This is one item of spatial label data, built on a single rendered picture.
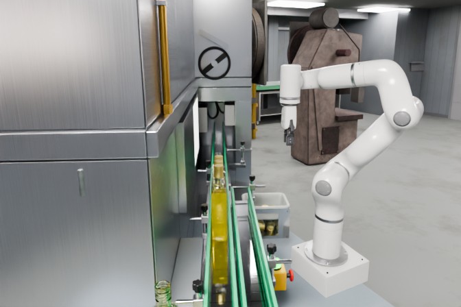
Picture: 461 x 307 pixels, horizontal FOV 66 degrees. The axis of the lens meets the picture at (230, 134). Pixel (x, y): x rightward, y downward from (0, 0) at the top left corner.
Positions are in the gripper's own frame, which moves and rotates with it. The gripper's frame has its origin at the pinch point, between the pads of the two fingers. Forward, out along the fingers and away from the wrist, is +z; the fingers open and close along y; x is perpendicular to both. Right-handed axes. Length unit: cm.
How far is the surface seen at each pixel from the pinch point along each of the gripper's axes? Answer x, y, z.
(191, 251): -40, 35, 31
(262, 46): 26, -311, -44
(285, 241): 4, -22, 61
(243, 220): -20.1, 12.7, 31.0
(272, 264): -15, 55, 24
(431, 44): 542, -815, -55
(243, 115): -13, -90, 5
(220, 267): -30, 45, 31
